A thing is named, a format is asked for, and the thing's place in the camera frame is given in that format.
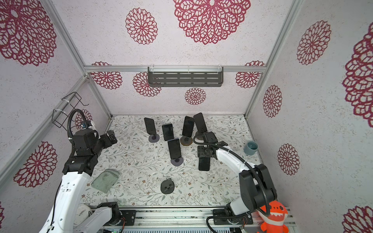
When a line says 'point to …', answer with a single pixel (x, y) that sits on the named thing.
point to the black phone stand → (167, 186)
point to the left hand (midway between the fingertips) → (104, 137)
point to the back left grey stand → (154, 138)
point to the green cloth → (106, 180)
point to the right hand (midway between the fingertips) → (204, 149)
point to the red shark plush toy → (274, 222)
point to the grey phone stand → (177, 161)
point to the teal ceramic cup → (251, 147)
